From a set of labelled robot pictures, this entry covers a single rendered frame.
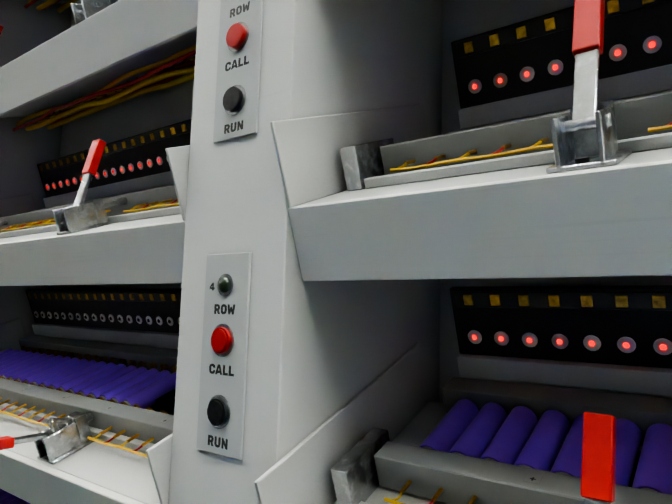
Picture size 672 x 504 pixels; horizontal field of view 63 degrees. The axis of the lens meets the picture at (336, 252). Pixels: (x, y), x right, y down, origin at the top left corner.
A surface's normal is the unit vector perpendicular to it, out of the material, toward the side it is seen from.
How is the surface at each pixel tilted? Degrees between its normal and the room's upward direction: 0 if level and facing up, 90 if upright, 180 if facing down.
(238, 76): 90
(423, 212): 111
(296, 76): 90
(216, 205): 90
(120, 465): 21
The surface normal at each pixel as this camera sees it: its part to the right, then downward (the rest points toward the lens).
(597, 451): -0.58, -0.34
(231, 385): -0.60, -0.11
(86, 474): -0.19, -0.96
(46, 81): -0.57, 0.26
